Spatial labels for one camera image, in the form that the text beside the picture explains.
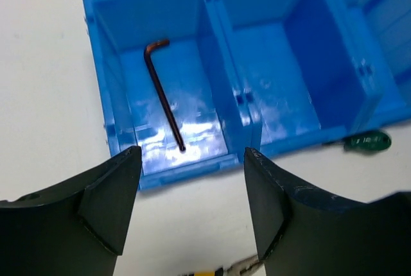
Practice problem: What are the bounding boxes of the yellow pliers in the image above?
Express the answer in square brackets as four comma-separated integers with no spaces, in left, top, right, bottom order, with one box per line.
[188,255,263,276]

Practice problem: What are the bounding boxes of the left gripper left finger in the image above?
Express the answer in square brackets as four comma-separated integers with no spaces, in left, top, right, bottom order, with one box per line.
[1,146,142,275]

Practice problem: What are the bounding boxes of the blue three-compartment bin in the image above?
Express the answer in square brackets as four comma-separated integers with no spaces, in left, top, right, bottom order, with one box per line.
[83,0,410,189]

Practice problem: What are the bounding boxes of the green stubby screwdriver by bin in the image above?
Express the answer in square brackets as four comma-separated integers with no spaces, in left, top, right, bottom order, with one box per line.
[324,130,392,153]

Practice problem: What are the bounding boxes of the brown hex key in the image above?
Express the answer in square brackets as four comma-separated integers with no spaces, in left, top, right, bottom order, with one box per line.
[143,39,186,152]

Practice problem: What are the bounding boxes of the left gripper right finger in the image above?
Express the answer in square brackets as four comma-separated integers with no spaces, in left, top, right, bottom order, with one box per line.
[244,148,410,275]

